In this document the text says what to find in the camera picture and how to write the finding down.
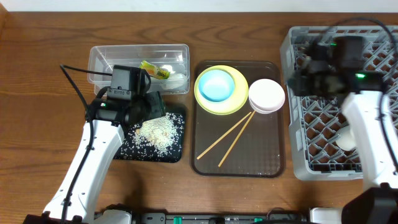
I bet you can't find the rice pile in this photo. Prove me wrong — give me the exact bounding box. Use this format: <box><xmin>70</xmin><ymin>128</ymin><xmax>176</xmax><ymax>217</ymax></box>
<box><xmin>119</xmin><ymin>111</ymin><xmax>185</xmax><ymax>159</ymax></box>

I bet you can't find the green snack wrapper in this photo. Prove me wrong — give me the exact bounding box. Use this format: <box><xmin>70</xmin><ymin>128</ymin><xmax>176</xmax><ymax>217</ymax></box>
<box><xmin>139</xmin><ymin>60</ymin><xmax>170</xmax><ymax>80</ymax></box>

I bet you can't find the white napkin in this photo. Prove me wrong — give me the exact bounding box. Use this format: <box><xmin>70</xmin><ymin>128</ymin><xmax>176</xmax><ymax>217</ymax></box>
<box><xmin>160</xmin><ymin>54</ymin><xmax>188</xmax><ymax>93</ymax></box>

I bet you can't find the pink bowl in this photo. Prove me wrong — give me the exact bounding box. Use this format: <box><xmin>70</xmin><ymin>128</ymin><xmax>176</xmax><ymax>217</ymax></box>
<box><xmin>248</xmin><ymin>79</ymin><xmax>285</xmax><ymax>114</ymax></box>

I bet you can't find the white cup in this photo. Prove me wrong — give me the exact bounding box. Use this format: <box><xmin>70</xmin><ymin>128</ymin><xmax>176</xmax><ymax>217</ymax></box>
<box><xmin>335</xmin><ymin>126</ymin><xmax>356</xmax><ymax>151</ymax></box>

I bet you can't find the light blue bowl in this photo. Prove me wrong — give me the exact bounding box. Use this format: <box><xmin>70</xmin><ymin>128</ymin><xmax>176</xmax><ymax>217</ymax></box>
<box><xmin>198</xmin><ymin>70</ymin><xmax>235</xmax><ymax>103</ymax></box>

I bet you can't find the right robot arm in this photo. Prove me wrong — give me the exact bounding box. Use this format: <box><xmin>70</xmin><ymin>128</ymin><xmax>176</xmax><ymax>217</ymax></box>
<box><xmin>287</xmin><ymin>35</ymin><xmax>397</xmax><ymax>223</ymax></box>

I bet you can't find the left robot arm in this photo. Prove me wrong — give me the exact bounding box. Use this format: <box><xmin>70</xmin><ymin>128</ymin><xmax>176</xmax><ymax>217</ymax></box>
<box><xmin>24</xmin><ymin>65</ymin><xmax>165</xmax><ymax>223</ymax></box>

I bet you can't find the black waste tray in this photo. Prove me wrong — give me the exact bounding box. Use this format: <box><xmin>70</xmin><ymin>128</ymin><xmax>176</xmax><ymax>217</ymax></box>
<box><xmin>113</xmin><ymin>104</ymin><xmax>187</xmax><ymax>164</ymax></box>

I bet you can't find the grey dishwasher rack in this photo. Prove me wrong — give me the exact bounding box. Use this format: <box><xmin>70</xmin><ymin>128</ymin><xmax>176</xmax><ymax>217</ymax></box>
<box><xmin>280</xmin><ymin>26</ymin><xmax>397</xmax><ymax>180</ymax></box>

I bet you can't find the clear plastic bin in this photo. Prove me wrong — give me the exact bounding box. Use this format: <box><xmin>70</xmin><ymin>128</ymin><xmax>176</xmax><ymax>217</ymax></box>
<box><xmin>88</xmin><ymin>44</ymin><xmax>190</xmax><ymax>95</ymax></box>

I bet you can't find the right wooden chopstick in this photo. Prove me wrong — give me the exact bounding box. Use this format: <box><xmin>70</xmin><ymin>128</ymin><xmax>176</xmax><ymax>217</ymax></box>
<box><xmin>218</xmin><ymin>111</ymin><xmax>256</xmax><ymax>167</ymax></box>

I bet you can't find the wooden chopstick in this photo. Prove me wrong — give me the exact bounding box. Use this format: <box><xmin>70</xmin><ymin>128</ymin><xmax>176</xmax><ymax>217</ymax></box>
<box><xmin>197</xmin><ymin>112</ymin><xmax>252</xmax><ymax>160</ymax></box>
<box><xmin>218</xmin><ymin>111</ymin><xmax>256</xmax><ymax>167</ymax></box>

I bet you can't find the yellow plate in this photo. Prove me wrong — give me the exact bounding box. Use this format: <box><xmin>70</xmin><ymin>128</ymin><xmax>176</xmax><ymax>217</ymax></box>
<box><xmin>194</xmin><ymin>65</ymin><xmax>249</xmax><ymax>115</ymax></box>

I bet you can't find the left wooden chopstick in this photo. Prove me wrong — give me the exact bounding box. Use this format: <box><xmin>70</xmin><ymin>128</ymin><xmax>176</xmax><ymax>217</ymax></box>
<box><xmin>197</xmin><ymin>112</ymin><xmax>252</xmax><ymax>160</ymax></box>

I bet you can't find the dark brown serving tray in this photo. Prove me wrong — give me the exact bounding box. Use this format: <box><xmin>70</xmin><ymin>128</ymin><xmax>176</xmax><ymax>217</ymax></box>
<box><xmin>190</xmin><ymin>60</ymin><xmax>286</xmax><ymax>179</ymax></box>

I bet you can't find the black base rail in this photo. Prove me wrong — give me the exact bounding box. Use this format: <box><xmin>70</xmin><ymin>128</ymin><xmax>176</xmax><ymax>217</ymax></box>
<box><xmin>93</xmin><ymin>211</ymin><xmax>312</xmax><ymax>224</ymax></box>

